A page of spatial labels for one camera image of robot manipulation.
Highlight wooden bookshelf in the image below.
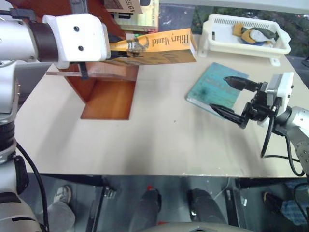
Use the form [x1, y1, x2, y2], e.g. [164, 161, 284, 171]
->
[11, 0, 140, 121]

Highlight orange Hilary Mantel book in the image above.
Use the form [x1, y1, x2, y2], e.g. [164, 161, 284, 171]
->
[106, 28, 197, 66]

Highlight teal book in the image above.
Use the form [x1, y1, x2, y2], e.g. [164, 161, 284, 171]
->
[184, 62, 250, 119]

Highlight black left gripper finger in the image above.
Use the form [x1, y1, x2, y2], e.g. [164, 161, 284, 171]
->
[107, 31, 127, 45]
[109, 51, 131, 61]

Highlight thin white floor cable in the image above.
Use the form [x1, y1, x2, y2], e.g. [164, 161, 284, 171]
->
[214, 178, 230, 200]

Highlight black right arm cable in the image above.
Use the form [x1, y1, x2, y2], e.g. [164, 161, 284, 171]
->
[260, 115, 306, 177]

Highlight grey robot torso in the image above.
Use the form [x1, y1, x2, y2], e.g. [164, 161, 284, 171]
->
[144, 221, 245, 232]

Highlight dark rounded shape red mark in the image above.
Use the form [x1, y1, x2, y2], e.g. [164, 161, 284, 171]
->
[136, 185, 163, 228]

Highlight grey trouser leg with shoe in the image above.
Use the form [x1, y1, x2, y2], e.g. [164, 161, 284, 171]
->
[35, 185, 76, 232]

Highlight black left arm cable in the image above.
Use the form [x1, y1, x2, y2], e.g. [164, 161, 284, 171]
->
[14, 142, 50, 232]

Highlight white cloth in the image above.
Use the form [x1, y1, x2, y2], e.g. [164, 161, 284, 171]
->
[249, 29, 276, 46]

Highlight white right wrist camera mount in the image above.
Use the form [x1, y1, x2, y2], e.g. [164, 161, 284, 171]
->
[256, 72, 295, 128]

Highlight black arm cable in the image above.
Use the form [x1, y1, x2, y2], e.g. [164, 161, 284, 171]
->
[260, 115, 306, 177]
[14, 142, 50, 232]

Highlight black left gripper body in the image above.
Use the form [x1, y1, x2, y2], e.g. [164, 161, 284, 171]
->
[80, 62, 89, 81]

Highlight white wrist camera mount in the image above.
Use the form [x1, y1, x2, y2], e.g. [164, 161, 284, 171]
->
[42, 14, 111, 69]
[256, 72, 295, 128]

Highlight brown book with DESIGN print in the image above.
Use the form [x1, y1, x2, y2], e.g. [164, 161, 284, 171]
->
[103, 0, 143, 15]

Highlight blue cloth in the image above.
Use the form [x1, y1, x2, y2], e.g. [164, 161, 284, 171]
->
[240, 38, 267, 46]

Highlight white plastic basket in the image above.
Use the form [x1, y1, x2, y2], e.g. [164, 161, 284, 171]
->
[197, 14, 292, 67]

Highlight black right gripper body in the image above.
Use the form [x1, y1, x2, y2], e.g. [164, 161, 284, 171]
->
[242, 82, 282, 122]

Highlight black table frame bar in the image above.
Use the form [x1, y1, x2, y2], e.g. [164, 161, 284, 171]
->
[235, 177, 298, 189]
[40, 173, 105, 187]

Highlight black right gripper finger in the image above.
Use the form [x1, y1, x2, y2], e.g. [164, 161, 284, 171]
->
[209, 103, 250, 130]
[224, 75, 263, 92]

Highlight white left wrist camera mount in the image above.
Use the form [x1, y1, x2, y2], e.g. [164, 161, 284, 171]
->
[42, 14, 111, 69]

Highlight blue checked leg with shoe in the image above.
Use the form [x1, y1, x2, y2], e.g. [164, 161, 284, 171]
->
[262, 191, 309, 227]

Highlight ochre yellow cloth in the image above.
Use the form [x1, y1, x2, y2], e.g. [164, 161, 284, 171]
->
[232, 23, 254, 44]

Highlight pale green book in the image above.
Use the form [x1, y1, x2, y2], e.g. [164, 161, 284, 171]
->
[115, 0, 160, 32]

